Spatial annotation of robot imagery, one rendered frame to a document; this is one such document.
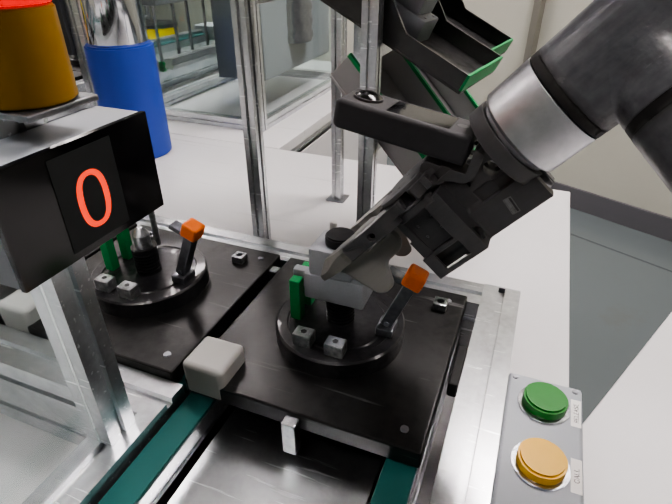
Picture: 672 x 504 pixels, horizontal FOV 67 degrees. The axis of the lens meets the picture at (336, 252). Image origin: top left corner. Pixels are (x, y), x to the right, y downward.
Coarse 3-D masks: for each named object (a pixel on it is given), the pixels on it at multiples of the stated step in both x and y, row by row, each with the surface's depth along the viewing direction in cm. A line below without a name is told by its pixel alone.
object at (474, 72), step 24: (336, 0) 61; (360, 0) 59; (384, 0) 58; (360, 24) 60; (384, 24) 59; (408, 48) 59; (432, 48) 64; (456, 48) 68; (480, 48) 66; (432, 72) 58; (456, 72) 57; (480, 72) 60
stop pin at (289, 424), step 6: (288, 420) 46; (294, 420) 46; (282, 426) 46; (288, 426) 45; (294, 426) 45; (282, 432) 46; (288, 432) 46; (294, 432) 46; (282, 438) 47; (288, 438) 46; (294, 438) 46; (288, 444) 47; (294, 444) 46; (300, 444) 48; (288, 450) 47; (294, 450) 47
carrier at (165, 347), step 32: (96, 256) 69; (128, 256) 64; (160, 256) 65; (224, 256) 69; (256, 256) 69; (96, 288) 59; (128, 288) 57; (160, 288) 59; (192, 288) 60; (224, 288) 63; (256, 288) 64; (128, 320) 57; (160, 320) 57; (192, 320) 57; (224, 320) 58; (128, 352) 53; (160, 352) 53
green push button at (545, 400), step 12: (528, 384) 49; (540, 384) 49; (528, 396) 48; (540, 396) 48; (552, 396) 48; (564, 396) 48; (528, 408) 47; (540, 408) 46; (552, 408) 46; (564, 408) 47
